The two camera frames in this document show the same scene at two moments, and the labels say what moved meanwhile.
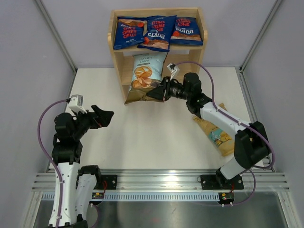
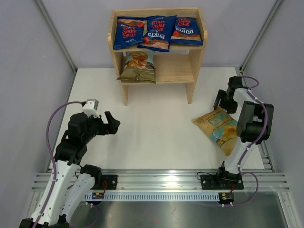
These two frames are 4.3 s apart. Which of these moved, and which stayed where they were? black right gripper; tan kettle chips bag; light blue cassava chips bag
Moved: black right gripper; light blue cassava chips bag
Stayed: tan kettle chips bag
